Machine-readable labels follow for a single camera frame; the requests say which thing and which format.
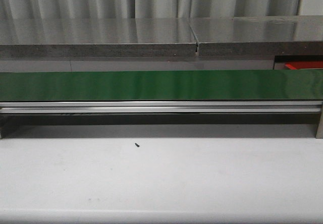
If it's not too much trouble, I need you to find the grey stone slab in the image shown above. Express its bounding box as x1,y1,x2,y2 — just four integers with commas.
1,19,197,58
189,16,322,57

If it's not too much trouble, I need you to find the green conveyor belt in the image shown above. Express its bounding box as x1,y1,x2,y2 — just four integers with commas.
1,70,322,102

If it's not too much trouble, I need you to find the left grey stone slab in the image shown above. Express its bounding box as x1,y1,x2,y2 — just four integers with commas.
1,19,197,58

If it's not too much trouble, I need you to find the aluminium conveyor frame rail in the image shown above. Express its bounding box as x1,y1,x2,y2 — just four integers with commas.
1,100,322,114

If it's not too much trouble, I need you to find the right grey stone slab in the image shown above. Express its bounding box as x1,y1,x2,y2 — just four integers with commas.
189,16,322,57

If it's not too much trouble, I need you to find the right steel conveyor leg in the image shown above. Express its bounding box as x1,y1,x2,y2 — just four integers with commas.
314,113,323,139

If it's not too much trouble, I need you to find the red plastic tray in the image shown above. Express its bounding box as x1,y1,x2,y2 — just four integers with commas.
285,61,323,70

